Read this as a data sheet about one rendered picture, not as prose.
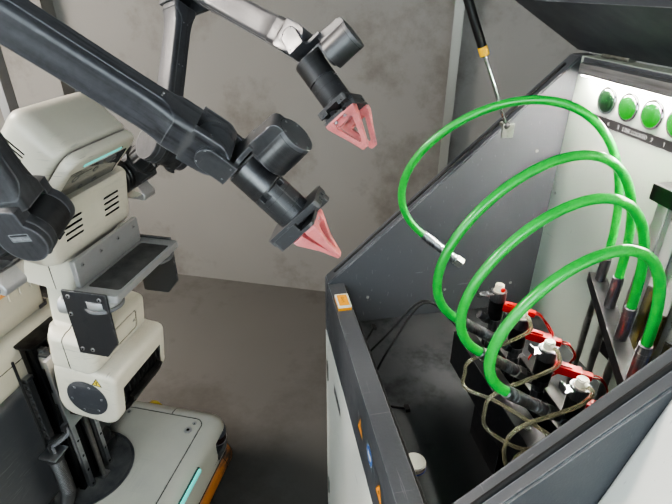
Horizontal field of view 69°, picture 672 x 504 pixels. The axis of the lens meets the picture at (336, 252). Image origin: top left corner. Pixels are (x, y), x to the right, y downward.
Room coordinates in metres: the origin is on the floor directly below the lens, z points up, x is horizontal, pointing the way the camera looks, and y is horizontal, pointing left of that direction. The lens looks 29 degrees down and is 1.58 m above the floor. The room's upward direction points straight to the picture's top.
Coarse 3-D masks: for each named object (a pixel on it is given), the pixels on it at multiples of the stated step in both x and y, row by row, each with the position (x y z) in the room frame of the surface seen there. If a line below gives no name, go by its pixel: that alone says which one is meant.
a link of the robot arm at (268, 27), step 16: (208, 0) 1.23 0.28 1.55; (224, 0) 1.20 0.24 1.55; (240, 0) 1.17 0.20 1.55; (224, 16) 1.19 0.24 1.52; (240, 16) 1.14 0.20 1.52; (256, 16) 1.11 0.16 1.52; (272, 16) 1.08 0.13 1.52; (256, 32) 1.09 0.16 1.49; (272, 32) 1.05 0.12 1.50; (304, 32) 1.01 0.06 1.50
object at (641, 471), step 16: (656, 432) 0.38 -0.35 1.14; (640, 448) 0.38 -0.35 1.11; (656, 448) 0.37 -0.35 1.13; (640, 464) 0.37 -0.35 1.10; (656, 464) 0.36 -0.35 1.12; (624, 480) 0.38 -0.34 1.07; (640, 480) 0.36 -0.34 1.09; (656, 480) 0.35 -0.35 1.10; (608, 496) 0.38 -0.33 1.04; (624, 496) 0.37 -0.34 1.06; (640, 496) 0.35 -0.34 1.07; (656, 496) 0.34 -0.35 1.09
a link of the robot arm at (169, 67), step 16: (160, 0) 1.32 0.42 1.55; (176, 0) 1.29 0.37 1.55; (192, 0) 1.36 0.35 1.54; (176, 16) 1.28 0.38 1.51; (192, 16) 1.32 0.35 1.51; (176, 32) 1.26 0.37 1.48; (176, 48) 1.24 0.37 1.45; (160, 64) 1.23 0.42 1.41; (176, 64) 1.22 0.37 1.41; (160, 80) 1.21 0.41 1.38; (176, 80) 1.20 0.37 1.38; (144, 144) 1.09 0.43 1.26
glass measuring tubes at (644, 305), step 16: (656, 192) 0.76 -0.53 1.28; (656, 208) 0.76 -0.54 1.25; (656, 224) 0.75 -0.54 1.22; (656, 240) 0.75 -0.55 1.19; (624, 304) 0.76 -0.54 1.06; (640, 304) 0.73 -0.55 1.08; (640, 320) 0.71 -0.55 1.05; (640, 336) 0.71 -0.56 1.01; (656, 336) 0.68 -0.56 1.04; (656, 352) 0.68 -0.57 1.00
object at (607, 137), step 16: (528, 96) 0.81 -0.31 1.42; (544, 96) 0.80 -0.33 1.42; (480, 112) 0.82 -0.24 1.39; (576, 112) 0.79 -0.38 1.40; (448, 128) 0.83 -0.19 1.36; (432, 144) 0.84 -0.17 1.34; (608, 144) 0.78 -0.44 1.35; (416, 160) 0.84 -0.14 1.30; (400, 192) 0.85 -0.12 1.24; (400, 208) 0.85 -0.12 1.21; (416, 224) 0.84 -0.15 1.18; (608, 240) 0.77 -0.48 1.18
